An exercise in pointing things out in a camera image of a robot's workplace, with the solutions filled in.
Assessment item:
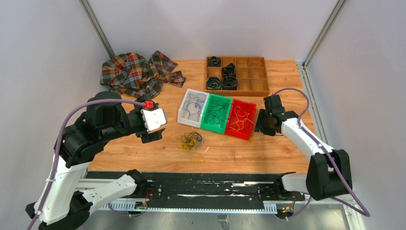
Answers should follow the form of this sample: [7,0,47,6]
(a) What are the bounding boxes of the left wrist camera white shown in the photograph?
[141,108,168,132]

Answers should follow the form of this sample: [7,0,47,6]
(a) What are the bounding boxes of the blue wire in white bin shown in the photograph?
[181,92,207,121]

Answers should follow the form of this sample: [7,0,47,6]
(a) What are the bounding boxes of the wooden compartment tray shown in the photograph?
[203,56,270,97]

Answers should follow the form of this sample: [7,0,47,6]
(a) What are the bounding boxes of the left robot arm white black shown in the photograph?
[25,92,168,230]

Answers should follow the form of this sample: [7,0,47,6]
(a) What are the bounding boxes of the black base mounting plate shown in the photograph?
[86,171,305,210]

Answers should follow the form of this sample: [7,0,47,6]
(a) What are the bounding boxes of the red plastic bin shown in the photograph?
[225,99,257,141]

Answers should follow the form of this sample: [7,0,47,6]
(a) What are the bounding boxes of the dark wire in green bin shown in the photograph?
[209,101,231,125]

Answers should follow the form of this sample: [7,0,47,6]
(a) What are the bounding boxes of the rolled belt top left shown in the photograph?
[207,56,222,67]

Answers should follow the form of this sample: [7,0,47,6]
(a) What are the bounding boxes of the rolled belt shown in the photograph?
[221,63,236,77]
[206,77,222,90]
[207,56,222,67]
[221,76,238,90]

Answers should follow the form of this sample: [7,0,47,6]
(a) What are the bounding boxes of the brown wire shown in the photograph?
[181,131,203,150]

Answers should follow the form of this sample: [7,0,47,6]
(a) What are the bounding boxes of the rolled belt bottom left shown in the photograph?
[206,77,222,90]

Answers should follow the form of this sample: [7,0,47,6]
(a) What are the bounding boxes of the rolled belt middle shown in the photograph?
[221,63,236,77]

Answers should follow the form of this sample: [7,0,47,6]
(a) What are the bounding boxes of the plaid cloth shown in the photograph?
[100,51,186,98]

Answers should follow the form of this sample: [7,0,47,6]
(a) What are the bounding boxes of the rolled belt bottom right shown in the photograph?
[221,76,238,90]

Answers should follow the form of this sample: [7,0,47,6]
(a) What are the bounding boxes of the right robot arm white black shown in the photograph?
[254,95,352,200]

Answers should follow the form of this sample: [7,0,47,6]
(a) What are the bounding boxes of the green plastic bin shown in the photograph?
[201,93,233,134]

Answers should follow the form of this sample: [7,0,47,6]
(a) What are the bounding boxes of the white plastic bin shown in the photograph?
[177,89,210,128]

